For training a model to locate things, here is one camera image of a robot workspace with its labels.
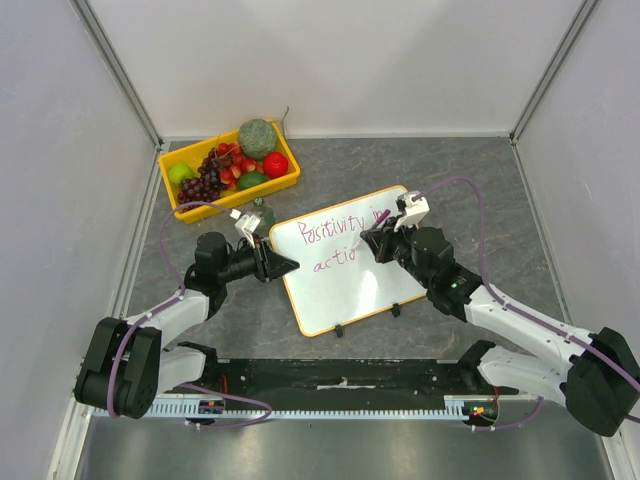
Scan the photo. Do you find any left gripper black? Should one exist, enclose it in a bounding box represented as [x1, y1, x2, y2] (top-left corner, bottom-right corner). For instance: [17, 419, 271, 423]
[218, 234, 299, 283]

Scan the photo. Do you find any pink marker cap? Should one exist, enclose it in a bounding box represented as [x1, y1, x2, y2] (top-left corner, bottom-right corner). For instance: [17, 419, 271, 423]
[373, 209, 391, 229]

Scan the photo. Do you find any white whiteboard orange frame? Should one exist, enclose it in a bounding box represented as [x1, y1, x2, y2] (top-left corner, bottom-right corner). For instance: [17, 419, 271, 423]
[270, 185, 425, 337]

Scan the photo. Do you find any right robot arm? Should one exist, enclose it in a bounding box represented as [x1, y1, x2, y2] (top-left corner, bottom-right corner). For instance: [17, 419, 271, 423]
[360, 218, 639, 437]

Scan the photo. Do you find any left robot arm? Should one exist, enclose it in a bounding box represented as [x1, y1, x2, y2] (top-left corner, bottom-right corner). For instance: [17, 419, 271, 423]
[74, 232, 300, 419]

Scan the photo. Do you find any small glass bottle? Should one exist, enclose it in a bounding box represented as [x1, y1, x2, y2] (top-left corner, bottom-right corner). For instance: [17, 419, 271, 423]
[253, 197, 276, 231]

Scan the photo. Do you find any green mango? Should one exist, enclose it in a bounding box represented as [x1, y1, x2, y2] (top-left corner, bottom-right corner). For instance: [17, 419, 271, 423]
[237, 171, 269, 190]

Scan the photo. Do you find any red apple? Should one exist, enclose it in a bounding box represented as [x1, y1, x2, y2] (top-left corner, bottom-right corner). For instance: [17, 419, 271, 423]
[263, 151, 289, 179]

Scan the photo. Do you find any purple grape bunch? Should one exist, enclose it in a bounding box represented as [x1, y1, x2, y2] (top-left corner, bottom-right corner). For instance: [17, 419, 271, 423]
[176, 151, 227, 212]

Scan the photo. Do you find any green melon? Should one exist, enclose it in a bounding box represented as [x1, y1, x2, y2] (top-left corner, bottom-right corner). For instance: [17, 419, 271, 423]
[237, 118, 278, 160]

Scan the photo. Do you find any green apple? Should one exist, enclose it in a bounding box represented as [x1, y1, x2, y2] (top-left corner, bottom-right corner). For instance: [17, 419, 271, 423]
[167, 162, 195, 186]

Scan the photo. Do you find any yellow plastic bin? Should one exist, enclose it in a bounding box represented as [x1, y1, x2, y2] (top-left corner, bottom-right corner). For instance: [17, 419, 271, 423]
[158, 120, 300, 224]

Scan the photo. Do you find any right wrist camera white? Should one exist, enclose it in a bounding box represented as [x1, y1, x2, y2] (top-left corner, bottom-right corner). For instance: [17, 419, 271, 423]
[394, 191, 430, 232]

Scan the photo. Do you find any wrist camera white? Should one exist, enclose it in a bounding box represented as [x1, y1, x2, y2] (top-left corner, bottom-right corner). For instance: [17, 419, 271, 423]
[394, 191, 430, 232]
[230, 209, 261, 248]

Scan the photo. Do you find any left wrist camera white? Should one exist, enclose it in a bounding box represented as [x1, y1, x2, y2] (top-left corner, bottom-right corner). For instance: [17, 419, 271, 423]
[230, 209, 261, 248]

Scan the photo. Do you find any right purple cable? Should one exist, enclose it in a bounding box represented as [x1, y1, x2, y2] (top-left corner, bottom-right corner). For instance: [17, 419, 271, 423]
[417, 176, 640, 431]

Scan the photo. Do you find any purple cable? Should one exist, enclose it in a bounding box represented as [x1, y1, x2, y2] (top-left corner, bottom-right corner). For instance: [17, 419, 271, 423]
[417, 176, 640, 431]
[107, 200, 274, 429]

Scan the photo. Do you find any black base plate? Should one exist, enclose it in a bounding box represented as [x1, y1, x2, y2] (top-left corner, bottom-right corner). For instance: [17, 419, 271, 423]
[198, 359, 494, 411]

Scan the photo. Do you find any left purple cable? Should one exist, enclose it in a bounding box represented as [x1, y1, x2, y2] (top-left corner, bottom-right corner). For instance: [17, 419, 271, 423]
[107, 200, 274, 429]

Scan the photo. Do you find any light blue cable duct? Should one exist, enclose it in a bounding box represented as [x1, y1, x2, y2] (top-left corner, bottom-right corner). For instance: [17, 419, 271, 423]
[149, 394, 481, 420]

